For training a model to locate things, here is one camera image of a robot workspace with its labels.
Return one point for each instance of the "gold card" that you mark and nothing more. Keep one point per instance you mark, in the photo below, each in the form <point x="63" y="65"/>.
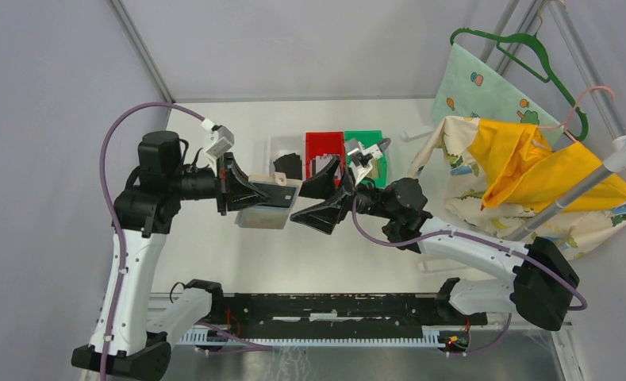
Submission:
<point x="375" y="173"/>

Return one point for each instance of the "beige card holder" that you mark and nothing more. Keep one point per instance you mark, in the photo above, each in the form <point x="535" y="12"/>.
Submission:
<point x="275" y="213"/>

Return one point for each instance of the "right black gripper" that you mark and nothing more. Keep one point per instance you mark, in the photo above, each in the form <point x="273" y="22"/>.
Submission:
<point x="327" y="214"/>

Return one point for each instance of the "green clothes hanger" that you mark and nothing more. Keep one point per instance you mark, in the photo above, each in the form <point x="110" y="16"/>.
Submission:
<point x="534" y="44"/>

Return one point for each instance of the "clear plastic box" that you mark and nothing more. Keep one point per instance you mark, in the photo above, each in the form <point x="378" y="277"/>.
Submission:
<point x="416" y="133"/>

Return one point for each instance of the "yellow cloth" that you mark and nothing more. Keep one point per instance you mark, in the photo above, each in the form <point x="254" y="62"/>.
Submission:
<point x="522" y="169"/>

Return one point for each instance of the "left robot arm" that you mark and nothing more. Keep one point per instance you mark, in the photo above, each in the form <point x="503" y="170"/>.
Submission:
<point x="125" y="342"/>

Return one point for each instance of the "red plastic bin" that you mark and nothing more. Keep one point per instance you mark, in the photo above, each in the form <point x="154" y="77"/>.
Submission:
<point x="323" y="144"/>

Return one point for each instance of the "metal rack pole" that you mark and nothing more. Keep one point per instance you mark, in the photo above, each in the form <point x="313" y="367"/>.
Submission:
<point x="613" y="164"/>

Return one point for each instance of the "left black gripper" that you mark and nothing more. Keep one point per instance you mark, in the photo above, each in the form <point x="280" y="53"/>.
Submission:
<point x="241" y="193"/>

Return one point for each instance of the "white plastic bin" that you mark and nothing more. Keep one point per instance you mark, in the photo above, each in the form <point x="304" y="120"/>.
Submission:
<point x="280" y="145"/>

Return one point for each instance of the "dinosaur print cloth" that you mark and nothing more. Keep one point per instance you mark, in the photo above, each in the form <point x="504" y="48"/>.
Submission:
<point x="577" y="230"/>

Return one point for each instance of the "green plastic bin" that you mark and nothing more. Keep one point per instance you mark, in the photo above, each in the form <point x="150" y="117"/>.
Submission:
<point x="368" y="138"/>

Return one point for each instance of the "white cards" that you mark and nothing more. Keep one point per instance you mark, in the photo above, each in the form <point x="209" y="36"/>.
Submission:
<point x="318" y="163"/>

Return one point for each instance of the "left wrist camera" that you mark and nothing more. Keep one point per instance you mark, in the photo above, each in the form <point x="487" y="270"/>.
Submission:
<point x="218" y="140"/>

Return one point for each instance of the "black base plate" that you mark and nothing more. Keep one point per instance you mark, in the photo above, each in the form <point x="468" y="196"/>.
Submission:
<point x="336" y="316"/>

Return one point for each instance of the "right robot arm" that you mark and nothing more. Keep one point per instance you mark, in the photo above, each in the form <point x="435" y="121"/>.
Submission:
<point x="532" y="280"/>

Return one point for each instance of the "black cards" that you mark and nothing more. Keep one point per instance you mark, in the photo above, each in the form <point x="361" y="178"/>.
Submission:
<point x="290" y="165"/>

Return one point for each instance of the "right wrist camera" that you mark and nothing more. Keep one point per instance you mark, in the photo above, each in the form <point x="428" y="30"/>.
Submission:
<point x="362" y="158"/>

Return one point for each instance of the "green patterned cloth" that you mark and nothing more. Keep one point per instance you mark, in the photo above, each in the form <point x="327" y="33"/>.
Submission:
<point x="471" y="88"/>

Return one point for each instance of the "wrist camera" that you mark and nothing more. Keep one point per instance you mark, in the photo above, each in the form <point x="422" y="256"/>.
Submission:
<point x="362" y="158"/>
<point x="218" y="140"/>

